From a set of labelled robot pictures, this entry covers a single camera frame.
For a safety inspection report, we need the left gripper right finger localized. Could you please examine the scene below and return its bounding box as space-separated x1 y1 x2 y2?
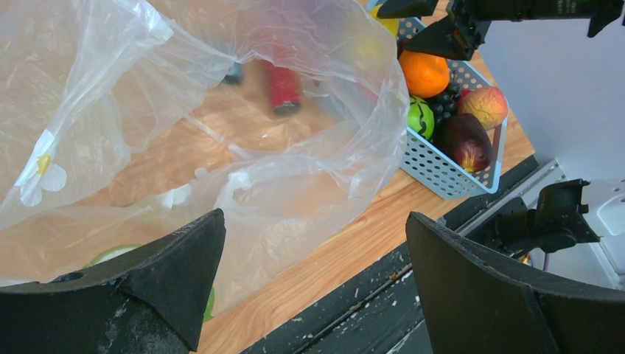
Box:
405 212 624 353

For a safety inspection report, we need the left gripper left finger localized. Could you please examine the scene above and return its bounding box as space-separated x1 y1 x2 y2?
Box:
1 209 226 353

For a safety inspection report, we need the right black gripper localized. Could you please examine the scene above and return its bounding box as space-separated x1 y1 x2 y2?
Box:
402 0 624 61

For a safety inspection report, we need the orange fruit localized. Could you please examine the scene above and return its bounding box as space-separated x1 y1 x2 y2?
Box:
398 51 450 99

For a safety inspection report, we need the yellow lemon fruit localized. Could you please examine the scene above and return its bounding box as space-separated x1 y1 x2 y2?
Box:
368 4 399 38

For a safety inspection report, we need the peach coloured fruit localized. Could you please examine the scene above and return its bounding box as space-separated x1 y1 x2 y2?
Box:
458 86 509 130

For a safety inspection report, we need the dark red mango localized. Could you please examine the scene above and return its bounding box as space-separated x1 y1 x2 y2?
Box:
438 114 493 173

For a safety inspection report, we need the clear plastic fruit bag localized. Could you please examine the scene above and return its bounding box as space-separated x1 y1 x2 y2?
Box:
1 1 408 314

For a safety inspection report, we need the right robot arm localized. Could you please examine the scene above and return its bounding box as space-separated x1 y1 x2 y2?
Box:
404 0 624 254

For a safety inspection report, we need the dark purple grape bunch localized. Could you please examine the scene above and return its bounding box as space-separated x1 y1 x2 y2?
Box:
426 83 461 144

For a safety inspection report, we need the red glitter microphone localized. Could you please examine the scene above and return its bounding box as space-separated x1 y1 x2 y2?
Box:
264 61 301 117

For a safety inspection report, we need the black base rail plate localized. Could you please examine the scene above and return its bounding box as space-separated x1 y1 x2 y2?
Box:
239 155 540 354

